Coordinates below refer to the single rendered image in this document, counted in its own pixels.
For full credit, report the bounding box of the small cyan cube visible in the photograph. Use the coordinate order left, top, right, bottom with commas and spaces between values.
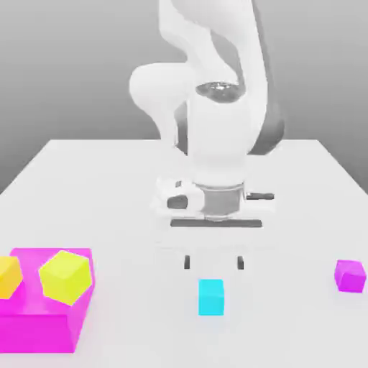
198, 278, 226, 317

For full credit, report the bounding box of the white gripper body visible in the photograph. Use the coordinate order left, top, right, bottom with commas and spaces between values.
155, 214, 276, 251

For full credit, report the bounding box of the large magenta box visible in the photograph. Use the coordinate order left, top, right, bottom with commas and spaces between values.
0, 247, 96, 354

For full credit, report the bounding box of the small orange cube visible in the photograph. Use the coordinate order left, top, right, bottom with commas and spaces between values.
0, 255, 24, 300

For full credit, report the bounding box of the small purple cube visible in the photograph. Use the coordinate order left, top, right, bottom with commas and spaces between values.
333, 259, 368, 295

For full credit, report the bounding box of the small yellow cube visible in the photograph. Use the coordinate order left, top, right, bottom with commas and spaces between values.
38, 249, 93, 306

